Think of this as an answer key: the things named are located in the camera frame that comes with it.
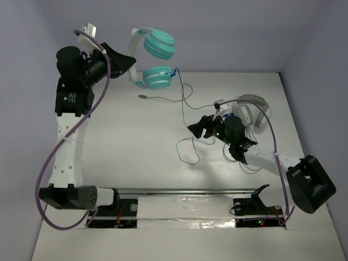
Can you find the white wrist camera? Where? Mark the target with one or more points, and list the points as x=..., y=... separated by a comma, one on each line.
x=222, y=109
x=85, y=41

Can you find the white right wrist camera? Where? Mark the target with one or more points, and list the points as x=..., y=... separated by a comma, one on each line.
x=222, y=109

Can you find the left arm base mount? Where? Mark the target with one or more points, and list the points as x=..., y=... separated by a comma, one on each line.
x=122, y=214

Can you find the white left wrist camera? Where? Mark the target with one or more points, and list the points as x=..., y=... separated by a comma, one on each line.
x=85, y=41

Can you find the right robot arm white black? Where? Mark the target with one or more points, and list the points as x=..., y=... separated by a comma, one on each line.
x=309, y=184

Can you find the teal white cat-ear headphones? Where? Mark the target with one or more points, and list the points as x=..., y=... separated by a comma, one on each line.
x=161, y=46

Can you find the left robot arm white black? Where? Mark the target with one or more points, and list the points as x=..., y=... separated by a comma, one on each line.
x=66, y=189

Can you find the aluminium rail frame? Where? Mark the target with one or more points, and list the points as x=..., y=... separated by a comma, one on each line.
x=138, y=191

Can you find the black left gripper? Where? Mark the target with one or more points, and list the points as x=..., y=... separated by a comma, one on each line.
x=113, y=63

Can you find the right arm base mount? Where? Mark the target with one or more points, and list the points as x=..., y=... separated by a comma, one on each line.
x=251, y=212

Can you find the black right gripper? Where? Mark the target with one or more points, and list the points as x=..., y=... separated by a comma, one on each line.
x=197, y=129

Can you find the grey white headphones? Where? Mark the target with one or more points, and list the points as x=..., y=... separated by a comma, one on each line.
x=250, y=115

